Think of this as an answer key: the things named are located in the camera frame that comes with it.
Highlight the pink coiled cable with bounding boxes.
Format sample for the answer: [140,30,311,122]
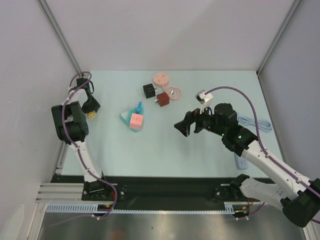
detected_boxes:
[162,86,183,101]

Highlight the pink cube adapter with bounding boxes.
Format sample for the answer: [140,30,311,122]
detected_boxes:
[129,113,144,131]

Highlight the light blue power strip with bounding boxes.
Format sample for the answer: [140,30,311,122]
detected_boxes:
[234,154,249,170]

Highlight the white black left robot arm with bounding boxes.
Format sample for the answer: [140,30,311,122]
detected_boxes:
[51,75,103,183]

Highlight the dark red cube adapter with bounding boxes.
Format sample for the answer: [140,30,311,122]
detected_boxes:
[155,92,170,107]

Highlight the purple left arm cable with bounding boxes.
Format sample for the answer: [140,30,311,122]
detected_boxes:
[62,71,118,201]

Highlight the yellow plug adapter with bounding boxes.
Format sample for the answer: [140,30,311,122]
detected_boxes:
[87,111,97,119]

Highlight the slotted cable duct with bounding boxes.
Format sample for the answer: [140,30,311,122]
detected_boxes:
[46,203,245,215]

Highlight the teal triangular power strip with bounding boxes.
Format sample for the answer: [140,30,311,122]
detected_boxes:
[120,108,144,133]

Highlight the light blue power cable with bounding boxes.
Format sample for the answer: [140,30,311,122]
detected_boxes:
[237,116,273,132]

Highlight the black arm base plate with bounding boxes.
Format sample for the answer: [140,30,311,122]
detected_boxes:
[51,175,256,211]

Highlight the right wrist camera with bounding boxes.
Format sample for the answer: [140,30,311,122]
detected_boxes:
[195,90,213,114]

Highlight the pink round power strip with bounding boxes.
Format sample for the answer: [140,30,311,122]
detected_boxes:
[152,72,170,88]

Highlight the blue plug adapter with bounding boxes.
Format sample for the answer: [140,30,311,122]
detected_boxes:
[135,101,143,114]

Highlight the black cube adapter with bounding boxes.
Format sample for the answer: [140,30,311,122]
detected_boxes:
[142,83,156,99]

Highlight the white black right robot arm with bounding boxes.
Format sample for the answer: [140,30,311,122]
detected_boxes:
[174,103,320,228]

